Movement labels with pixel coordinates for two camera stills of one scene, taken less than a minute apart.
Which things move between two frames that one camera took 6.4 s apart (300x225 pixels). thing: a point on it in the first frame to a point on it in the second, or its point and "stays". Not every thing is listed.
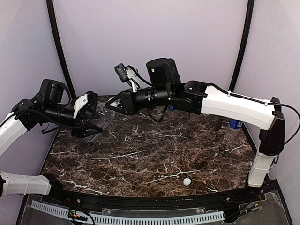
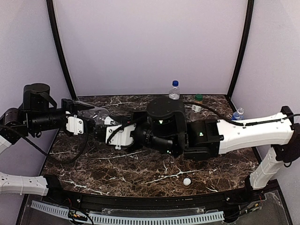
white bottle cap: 186,181 stays
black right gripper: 126,102 to 135,116
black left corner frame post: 58,45 stays
